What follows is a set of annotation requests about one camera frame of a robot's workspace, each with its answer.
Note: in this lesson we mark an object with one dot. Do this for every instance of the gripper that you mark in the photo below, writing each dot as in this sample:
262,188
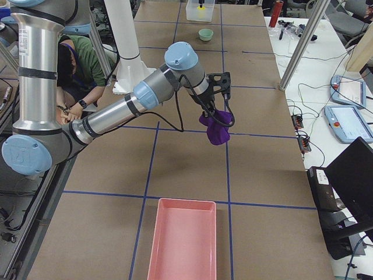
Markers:
204,100

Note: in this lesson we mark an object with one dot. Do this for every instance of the purple cloth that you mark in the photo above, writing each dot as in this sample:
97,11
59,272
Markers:
216,133

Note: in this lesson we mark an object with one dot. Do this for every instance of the green bowl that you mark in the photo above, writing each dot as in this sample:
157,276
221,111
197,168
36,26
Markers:
205,34

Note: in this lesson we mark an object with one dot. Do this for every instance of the black box device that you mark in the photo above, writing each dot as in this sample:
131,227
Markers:
322,191

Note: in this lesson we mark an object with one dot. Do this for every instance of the clear plastic bin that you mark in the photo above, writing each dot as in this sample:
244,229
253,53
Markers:
193,14

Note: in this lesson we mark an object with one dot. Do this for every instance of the red cylinder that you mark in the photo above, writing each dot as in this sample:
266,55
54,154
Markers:
277,8

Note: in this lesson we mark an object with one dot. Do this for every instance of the person in green shirt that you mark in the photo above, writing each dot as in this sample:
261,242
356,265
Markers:
81,81

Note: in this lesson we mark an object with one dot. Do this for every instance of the pink plastic bin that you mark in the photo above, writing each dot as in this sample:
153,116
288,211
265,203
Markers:
184,240

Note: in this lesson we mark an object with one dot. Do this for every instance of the near teach pendant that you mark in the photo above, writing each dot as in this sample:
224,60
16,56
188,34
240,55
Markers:
347,123

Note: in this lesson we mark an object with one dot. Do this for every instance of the teach pendant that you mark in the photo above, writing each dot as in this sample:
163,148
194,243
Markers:
348,91
347,123

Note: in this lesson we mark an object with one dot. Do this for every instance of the far teach pendant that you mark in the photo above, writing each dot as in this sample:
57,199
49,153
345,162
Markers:
348,91

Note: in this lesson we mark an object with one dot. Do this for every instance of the black monitor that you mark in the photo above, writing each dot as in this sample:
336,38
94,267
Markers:
350,174

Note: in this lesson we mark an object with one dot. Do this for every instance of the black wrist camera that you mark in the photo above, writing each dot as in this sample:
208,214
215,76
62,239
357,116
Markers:
220,83

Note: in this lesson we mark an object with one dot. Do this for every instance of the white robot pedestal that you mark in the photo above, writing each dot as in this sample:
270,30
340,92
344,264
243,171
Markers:
131,69

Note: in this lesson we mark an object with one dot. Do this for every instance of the aluminium frame post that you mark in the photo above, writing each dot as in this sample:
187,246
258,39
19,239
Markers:
309,31

